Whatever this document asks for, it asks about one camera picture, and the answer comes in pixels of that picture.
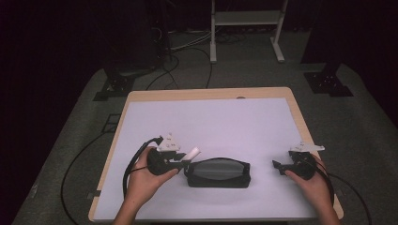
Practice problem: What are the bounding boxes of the dark equipment rack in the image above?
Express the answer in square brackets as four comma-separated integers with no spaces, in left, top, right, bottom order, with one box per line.
[102,0,173,70]

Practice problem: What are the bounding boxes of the person's right hand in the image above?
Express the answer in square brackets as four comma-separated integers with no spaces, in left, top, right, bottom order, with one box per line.
[284,155,334,211]

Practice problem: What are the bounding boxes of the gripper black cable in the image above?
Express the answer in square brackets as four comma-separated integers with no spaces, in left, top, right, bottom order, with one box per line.
[311,158,335,207]
[122,136,164,199]

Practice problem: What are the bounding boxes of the white floor cables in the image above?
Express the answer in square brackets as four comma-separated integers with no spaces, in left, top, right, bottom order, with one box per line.
[168,29,214,53]

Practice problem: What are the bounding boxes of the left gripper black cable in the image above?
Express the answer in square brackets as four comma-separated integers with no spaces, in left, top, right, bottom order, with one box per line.
[122,136,164,199]

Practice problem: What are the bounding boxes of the black stand base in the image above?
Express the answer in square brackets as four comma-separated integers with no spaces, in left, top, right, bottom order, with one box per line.
[92,62,136,102]
[303,62,355,98]

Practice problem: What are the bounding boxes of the white table mat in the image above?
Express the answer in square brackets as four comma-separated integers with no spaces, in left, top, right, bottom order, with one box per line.
[93,97,317,221]

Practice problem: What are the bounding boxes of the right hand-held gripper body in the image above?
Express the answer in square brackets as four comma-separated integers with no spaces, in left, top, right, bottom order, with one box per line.
[283,141,326,181]

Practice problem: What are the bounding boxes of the white stick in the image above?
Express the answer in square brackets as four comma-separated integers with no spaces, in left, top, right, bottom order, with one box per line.
[184,146,202,162]

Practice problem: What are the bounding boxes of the black square floor frame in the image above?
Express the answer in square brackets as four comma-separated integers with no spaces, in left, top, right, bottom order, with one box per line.
[101,113,122,134]

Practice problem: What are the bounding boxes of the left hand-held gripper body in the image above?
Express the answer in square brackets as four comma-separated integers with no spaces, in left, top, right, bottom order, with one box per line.
[146,132,189,176]

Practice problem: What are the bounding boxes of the long black floor cable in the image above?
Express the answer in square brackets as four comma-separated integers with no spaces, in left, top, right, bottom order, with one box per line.
[60,132,107,225]

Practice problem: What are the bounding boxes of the person's left hand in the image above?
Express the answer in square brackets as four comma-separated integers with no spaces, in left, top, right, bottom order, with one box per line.
[126,145,180,207]

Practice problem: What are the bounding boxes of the white metal stand frame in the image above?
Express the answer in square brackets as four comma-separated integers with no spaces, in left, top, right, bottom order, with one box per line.
[209,0,289,64]

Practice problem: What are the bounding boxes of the black pencil case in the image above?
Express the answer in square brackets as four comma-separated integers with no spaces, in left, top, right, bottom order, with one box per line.
[183,157,252,189]

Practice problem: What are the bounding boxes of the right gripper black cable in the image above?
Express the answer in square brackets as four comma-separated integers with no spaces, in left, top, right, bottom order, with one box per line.
[311,158,335,207]

